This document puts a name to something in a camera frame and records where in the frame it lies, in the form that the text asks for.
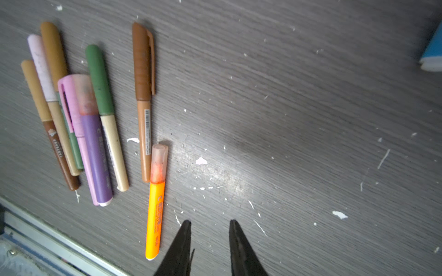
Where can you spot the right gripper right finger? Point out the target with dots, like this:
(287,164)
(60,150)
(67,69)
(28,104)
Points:
(244,261)

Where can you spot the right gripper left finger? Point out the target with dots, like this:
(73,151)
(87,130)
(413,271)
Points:
(178,259)

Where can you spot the orange highlighter pen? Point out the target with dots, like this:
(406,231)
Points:
(159,161)

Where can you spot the brown cap beige pen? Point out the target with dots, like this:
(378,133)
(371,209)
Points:
(144,74)

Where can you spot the green cap beige pen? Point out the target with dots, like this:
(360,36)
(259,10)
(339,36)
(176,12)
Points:
(101,87)

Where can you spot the blue highlighter pen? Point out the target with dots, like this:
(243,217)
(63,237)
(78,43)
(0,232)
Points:
(431,59)

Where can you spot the purple highlighter pen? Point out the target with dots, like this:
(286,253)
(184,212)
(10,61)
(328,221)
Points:
(91,122)

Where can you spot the pink slim pen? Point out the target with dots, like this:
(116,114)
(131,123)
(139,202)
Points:
(69,102)

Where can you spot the gold cap green pen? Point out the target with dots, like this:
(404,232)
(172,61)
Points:
(58,68)

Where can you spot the tan cap brown pen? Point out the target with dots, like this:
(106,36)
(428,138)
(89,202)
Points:
(42,107)

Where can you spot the pale pink cap tan pen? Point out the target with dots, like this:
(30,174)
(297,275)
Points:
(38,53)

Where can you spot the aluminium front rail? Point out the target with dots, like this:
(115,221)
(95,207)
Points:
(30,247)

